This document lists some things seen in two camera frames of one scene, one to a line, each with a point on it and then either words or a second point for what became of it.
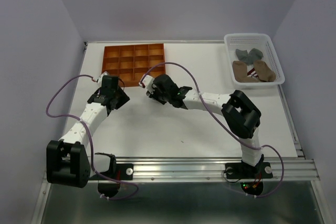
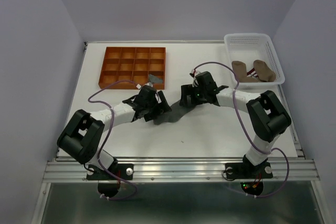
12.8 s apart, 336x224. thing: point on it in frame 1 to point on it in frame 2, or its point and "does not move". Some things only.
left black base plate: [121, 171] does not move
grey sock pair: [254, 54] to [177, 111]
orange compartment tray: [132, 63] does not move
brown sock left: [240, 72] does not move
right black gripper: [153, 94] to [187, 89]
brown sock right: [264, 73] does not move
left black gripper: [124, 98] to [164, 108]
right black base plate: [242, 171] does not move
